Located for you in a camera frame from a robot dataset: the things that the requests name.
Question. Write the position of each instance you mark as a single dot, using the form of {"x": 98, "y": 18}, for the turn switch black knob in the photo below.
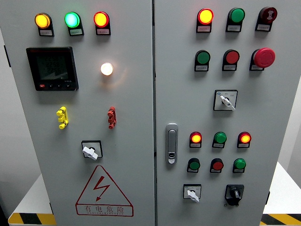
{"x": 234, "y": 193}

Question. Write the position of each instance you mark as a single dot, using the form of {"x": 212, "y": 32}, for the pale grey cabinet door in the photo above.
{"x": 131, "y": 106}

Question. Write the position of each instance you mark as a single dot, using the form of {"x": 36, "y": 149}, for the silver door lock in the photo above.
{"x": 171, "y": 141}

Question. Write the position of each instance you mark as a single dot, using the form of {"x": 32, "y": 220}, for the small red indicator lamp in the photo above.
{"x": 245, "y": 138}
{"x": 196, "y": 138}

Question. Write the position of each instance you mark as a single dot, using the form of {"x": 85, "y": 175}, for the small label plate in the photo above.
{"x": 233, "y": 28}
{"x": 215, "y": 171}
{"x": 195, "y": 145}
{"x": 263, "y": 27}
{"x": 255, "y": 67}
{"x": 238, "y": 171}
{"x": 217, "y": 145}
{"x": 75, "y": 32}
{"x": 192, "y": 170}
{"x": 204, "y": 28}
{"x": 229, "y": 67}
{"x": 45, "y": 32}
{"x": 243, "y": 145}
{"x": 201, "y": 67}
{"x": 103, "y": 31}

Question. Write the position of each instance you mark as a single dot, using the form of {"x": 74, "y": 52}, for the white indicator lamp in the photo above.
{"x": 107, "y": 69}

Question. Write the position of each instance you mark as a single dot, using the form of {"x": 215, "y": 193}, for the small green push button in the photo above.
{"x": 194, "y": 164}

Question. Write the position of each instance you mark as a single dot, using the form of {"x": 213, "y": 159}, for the small green indicator lamp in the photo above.
{"x": 240, "y": 163}
{"x": 220, "y": 137}

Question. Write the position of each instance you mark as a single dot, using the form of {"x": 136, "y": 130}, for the large green push button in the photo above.
{"x": 237, "y": 15}
{"x": 203, "y": 57}

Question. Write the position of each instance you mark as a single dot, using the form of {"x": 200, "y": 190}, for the small red push button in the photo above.
{"x": 217, "y": 165}

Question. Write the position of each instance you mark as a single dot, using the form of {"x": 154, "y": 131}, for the red warning triangle sticker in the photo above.
{"x": 101, "y": 186}

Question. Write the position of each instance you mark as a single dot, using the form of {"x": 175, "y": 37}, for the large red push button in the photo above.
{"x": 232, "y": 57}

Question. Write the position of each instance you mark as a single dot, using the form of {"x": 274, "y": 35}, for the large red indicator lamp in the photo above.
{"x": 205, "y": 16}
{"x": 101, "y": 19}

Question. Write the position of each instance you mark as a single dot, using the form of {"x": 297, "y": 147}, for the black display meter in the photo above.
{"x": 53, "y": 68}

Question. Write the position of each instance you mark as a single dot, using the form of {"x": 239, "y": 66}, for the pale grey door with lock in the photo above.
{"x": 258, "y": 117}

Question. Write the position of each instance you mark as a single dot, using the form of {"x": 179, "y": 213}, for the large green indicator lamp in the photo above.
{"x": 72, "y": 19}

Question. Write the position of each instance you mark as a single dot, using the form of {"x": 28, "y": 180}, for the large red stop button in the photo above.
{"x": 264, "y": 57}

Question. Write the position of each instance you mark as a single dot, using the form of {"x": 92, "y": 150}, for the black door hinge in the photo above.
{"x": 7, "y": 56}
{"x": 267, "y": 197}
{"x": 51, "y": 208}

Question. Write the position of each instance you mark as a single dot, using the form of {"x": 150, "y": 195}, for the large yellow indicator lamp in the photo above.
{"x": 42, "y": 20}

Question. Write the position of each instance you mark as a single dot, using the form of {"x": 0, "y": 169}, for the dark red buzzer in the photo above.
{"x": 269, "y": 14}

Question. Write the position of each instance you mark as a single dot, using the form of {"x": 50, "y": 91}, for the black yellow striped tape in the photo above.
{"x": 282, "y": 219}
{"x": 30, "y": 219}

